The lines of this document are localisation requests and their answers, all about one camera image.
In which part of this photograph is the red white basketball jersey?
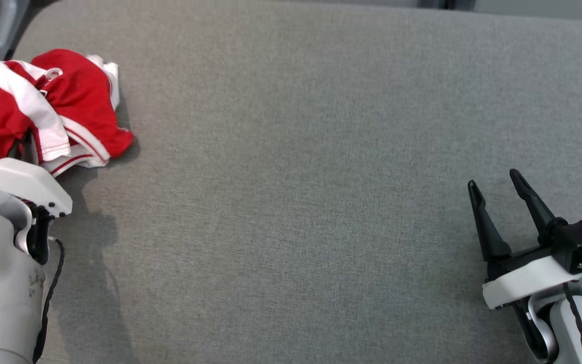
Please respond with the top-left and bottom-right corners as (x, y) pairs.
(31, 48), (135, 177)

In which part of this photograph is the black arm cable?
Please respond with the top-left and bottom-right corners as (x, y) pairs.
(563, 282), (582, 364)
(32, 239), (65, 363)

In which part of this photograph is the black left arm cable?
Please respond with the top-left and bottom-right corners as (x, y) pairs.
(32, 239), (65, 363)

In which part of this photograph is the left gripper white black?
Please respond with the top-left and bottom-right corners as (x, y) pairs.
(0, 131), (73, 218)

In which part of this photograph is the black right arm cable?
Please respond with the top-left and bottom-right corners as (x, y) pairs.
(563, 282), (582, 364)

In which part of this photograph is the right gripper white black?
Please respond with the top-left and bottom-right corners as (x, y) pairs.
(467, 169), (582, 310)

